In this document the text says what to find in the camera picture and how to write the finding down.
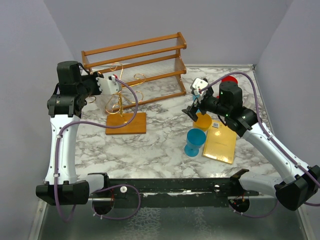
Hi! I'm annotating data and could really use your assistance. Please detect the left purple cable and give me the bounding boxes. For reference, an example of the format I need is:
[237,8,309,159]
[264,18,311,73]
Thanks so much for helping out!
[53,77,140,223]

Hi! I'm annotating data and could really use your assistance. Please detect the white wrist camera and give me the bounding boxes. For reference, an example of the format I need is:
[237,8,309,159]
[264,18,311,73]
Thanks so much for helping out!
[96,74,122,96]
[190,77,209,102]

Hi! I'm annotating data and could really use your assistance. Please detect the gold wire wine glass rack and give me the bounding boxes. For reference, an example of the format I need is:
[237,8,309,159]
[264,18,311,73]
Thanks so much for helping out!
[86,62,147,135]

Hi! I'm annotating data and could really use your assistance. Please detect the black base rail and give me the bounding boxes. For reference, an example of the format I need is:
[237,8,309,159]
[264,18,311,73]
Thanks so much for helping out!
[89,177,259,209]

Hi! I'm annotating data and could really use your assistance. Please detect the blue goblet front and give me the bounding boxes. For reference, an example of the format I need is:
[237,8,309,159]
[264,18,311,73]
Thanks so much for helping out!
[184,128,206,157]

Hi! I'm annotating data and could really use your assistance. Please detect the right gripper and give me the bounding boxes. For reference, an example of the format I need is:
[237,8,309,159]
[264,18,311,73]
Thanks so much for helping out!
[182,88,230,121]

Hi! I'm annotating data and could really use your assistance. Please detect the yellow goblet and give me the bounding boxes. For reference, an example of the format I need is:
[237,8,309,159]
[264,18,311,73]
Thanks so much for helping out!
[192,112,213,132]

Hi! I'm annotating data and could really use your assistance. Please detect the wooden two-tier shelf rack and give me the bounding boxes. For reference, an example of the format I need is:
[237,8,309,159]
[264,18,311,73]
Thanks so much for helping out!
[81,32,187,105]

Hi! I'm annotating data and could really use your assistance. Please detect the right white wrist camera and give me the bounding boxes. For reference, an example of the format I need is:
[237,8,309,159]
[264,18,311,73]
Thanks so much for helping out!
[190,77,209,102]

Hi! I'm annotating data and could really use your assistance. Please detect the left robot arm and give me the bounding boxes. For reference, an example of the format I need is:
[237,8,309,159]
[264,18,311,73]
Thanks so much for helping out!
[35,60,119,206]

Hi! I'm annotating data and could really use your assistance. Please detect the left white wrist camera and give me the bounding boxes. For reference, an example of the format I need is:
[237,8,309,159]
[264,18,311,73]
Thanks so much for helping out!
[96,74,122,96]

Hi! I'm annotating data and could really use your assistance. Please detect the clear wine glass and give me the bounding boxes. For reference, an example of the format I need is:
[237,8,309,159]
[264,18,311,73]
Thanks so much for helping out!
[95,94,113,116]

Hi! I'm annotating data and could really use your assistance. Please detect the red goblet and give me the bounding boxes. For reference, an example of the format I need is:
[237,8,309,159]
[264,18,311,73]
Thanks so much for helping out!
[221,75,238,85]

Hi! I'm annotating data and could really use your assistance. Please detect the yellow padded envelope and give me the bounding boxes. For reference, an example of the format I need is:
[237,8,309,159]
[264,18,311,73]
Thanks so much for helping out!
[202,120,237,165]

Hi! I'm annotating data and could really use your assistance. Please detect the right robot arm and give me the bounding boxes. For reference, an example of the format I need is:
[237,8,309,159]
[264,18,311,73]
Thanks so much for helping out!
[182,78,320,211]

